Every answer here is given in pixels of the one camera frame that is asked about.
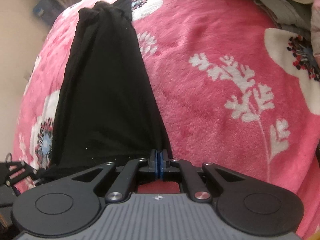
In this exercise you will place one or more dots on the pink floral fleece blanket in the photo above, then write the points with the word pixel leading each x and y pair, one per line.
pixel 231 89

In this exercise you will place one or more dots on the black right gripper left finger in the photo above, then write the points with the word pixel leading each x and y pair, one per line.
pixel 70 204

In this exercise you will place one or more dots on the grey garment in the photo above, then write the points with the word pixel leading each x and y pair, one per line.
pixel 287 14

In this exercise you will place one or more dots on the blue box by wall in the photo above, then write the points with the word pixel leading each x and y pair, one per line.
pixel 48 11

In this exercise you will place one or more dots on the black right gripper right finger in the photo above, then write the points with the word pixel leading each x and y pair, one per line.
pixel 245 203

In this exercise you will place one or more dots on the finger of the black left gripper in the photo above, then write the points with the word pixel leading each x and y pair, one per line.
pixel 13 172

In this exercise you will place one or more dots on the black garment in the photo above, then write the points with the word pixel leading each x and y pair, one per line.
pixel 106 109

